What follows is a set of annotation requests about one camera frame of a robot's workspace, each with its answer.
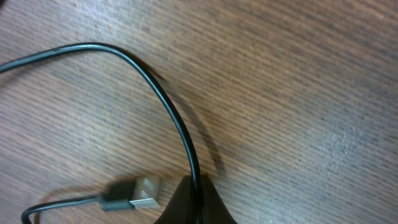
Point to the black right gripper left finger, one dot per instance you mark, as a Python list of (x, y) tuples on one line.
[(180, 208)]

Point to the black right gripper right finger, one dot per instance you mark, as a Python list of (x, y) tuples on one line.
[(214, 209)]

